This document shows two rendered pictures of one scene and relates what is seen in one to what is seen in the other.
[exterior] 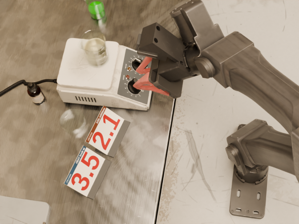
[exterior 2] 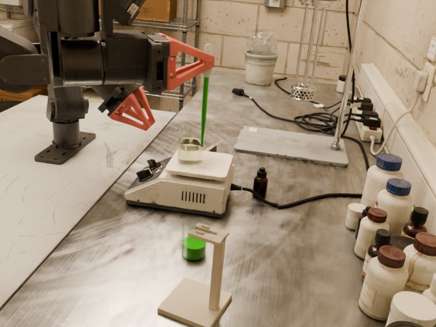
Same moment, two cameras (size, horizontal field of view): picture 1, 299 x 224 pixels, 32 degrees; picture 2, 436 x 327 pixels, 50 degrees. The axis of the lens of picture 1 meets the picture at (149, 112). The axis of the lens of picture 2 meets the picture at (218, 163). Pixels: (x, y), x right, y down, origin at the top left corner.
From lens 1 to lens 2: 1.57 m
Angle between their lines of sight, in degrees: 92
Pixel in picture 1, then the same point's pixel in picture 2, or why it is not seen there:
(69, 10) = (235, 261)
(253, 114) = (41, 169)
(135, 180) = (164, 153)
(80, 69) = (209, 158)
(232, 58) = not seen: hidden behind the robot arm
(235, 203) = (89, 135)
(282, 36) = not seen: outside the picture
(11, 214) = (262, 146)
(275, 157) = not seen: hidden behind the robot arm
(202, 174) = (108, 150)
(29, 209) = (249, 147)
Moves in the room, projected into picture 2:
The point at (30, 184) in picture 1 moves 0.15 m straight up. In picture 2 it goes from (252, 159) to (259, 102)
